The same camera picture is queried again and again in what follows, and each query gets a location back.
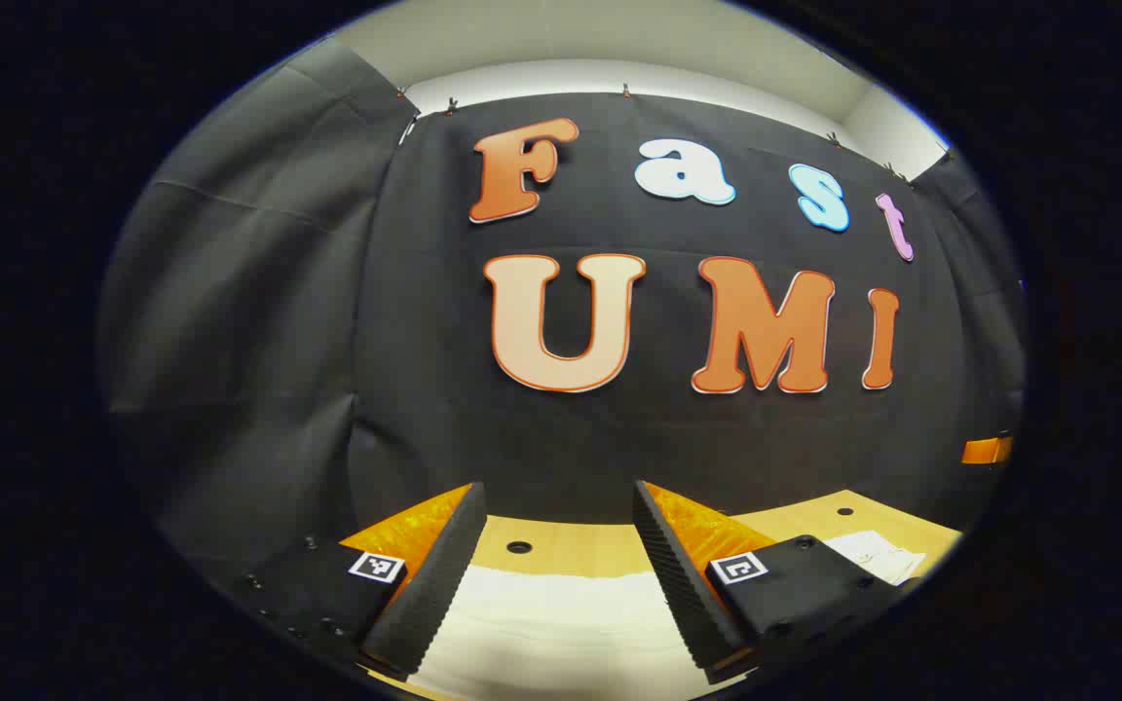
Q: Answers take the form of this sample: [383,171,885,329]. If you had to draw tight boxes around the white jeans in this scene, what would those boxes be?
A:
[410,531,927,700]

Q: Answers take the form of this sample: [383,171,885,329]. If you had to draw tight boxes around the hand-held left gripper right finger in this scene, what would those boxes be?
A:
[632,479,922,685]

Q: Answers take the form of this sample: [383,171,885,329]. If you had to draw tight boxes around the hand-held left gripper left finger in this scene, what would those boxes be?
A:
[230,481,489,683]

